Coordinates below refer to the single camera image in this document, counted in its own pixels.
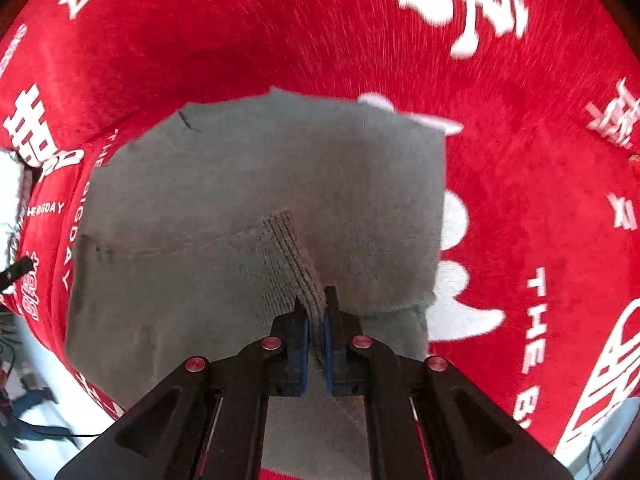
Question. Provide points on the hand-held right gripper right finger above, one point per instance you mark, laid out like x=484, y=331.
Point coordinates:
x=328, y=360

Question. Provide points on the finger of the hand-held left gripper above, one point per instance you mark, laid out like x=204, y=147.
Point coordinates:
x=20, y=270

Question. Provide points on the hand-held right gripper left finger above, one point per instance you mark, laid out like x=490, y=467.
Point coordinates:
x=302, y=355

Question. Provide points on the grey sweater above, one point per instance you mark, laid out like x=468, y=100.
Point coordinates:
x=200, y=185

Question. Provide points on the dark blurred object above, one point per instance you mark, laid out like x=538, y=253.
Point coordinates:
x=30, y=392

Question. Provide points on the red printed blanket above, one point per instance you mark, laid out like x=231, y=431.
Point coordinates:
x=300, y=35

